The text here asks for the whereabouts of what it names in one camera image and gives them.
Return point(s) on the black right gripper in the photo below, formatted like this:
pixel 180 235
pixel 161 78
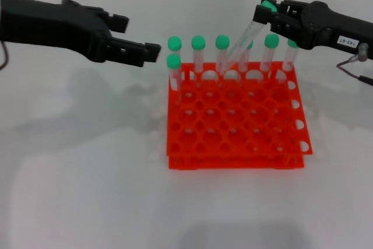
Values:
pixel 329 27

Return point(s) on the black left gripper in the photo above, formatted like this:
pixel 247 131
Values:
pixel 52 24

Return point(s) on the green capped clear test tube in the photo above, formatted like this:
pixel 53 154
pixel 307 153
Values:
pixel 271 41
pixel 175 42
pixel 250 45
pixel 268 5
pixel 292 45
pixel 222 41
pixel 174 61
pixel 198 42

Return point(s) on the orange plastic test tube rack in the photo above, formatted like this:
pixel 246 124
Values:
pixel 233 120

